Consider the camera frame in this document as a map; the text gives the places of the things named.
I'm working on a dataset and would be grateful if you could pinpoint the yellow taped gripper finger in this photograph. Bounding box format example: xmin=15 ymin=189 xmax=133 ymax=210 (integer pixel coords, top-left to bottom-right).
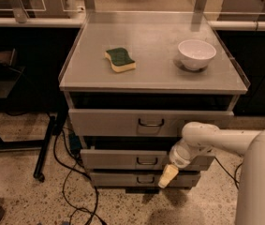
xmin=158 ymin=164 xmax=179 ymax=188

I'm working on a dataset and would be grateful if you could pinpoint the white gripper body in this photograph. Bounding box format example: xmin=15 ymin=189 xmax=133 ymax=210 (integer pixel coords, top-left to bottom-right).
xmin=169 ymin=139 xmax=212 ymax=169

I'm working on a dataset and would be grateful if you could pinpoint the grey drawer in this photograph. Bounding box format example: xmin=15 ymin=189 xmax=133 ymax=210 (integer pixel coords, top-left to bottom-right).
xmin=68 ymin=109 xmax=233 ymax=137
xmin=80 ymin=148 xmax=216 ymax=172
xmin=91 ymin=172 xmax=200 ymax=188

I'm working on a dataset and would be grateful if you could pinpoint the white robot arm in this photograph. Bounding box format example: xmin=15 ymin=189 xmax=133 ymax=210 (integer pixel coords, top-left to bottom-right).
xmin=158 ymin=122 xmax=265 ymax=225

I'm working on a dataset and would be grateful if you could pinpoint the grey bottom drawer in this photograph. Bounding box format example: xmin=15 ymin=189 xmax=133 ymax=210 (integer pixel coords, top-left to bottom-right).
xmin=91 ymin=172 xmax=200 ymax=188

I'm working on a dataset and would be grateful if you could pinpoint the grey drawer cabinet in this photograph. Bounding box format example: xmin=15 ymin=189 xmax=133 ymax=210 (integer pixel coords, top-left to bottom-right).
xmin=58 ymin=10 xmax=251 ymax=195

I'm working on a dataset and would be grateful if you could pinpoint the grey top drawer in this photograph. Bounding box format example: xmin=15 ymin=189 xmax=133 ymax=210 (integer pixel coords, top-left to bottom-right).
xmin=68 ymin=109 xmax=233 ymax=137

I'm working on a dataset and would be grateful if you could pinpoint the white bowl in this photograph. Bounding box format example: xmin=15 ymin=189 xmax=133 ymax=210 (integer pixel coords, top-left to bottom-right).
xmin=178 ymin=39 xmax=216 ymax=70

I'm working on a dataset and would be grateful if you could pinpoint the green yellow sponge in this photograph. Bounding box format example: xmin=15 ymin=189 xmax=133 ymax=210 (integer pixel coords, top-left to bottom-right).
xmin=105 ymin=48 xmax=136 ymax=73

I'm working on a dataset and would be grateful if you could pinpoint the black metal stand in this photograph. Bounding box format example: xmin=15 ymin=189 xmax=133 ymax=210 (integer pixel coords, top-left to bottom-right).
xmin=0 ymin=49 xmax=55 ymax=182

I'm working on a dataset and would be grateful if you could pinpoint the black floor cable right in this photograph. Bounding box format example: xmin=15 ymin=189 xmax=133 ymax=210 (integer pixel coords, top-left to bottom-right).
xmin=214 ymin=157 xmax=243 ymax=190

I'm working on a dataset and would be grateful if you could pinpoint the black floor cable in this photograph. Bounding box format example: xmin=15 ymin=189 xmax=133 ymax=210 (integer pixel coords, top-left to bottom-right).
xmin=214 ymin=157 xmax=243 ymax=190
xmin=52 ymin=127 xmax=108 ymax=225

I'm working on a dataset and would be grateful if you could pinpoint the black floor cable left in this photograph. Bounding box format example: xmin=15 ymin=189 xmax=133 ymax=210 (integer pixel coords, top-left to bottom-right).
xmin=52 ymin=127 xmax=108 ymax=225

